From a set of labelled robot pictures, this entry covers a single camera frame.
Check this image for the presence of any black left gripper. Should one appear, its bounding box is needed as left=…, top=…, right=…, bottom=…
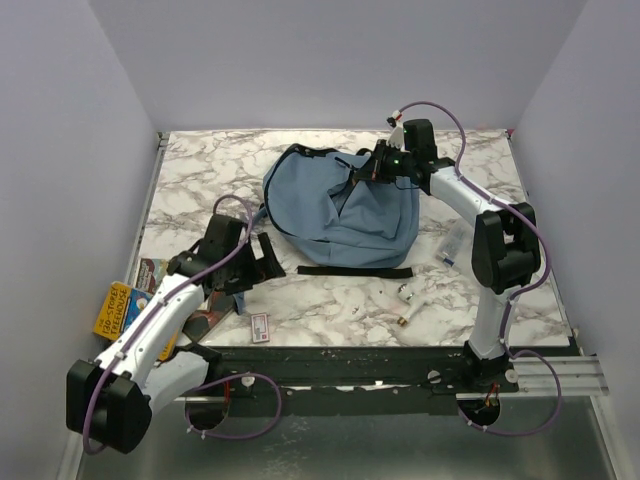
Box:
left=225, top=232, right=286, bottom=294

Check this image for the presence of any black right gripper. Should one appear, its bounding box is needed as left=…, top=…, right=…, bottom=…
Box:
left=353, top=141, right=414, bottom=186

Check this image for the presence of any blue student backpack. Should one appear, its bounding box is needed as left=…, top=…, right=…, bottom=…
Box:
left=253, top=144, right=420, bottom=280

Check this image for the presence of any small white red card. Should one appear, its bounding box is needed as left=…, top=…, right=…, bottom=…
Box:
left=251, top=313, right=270, bottom=344

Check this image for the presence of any dark red notebook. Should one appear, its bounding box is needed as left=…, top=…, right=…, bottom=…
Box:
left=182, top=292, right=236, bottom=343

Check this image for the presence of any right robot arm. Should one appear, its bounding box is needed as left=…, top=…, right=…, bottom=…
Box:
left=353, top=112, right=541, bottom=392

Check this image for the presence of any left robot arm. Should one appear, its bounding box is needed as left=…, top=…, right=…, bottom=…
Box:
left=66, top=214, right=285, bottom=454

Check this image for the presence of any clear plastic packet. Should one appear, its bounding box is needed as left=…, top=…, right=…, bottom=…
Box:
left=434, top=225, right=472, bottom=268

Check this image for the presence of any yellow illustrated book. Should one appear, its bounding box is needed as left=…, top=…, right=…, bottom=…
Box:
left=132, top=257, right=169, bottom=295

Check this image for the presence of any yellow treehouse book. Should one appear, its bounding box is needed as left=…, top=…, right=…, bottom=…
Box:
left=93, top=282, right=153, bottom=343

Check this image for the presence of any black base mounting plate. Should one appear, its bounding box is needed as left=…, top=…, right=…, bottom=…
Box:
left=169, top=344, right=586, bottom=419

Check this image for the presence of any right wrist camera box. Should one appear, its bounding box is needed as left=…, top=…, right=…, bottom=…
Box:
left=387, top=110, right=405, bottom=150

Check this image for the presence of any aluminium frame rail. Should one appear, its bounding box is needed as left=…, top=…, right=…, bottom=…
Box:
left=505, top=356, right=609, bottom=397

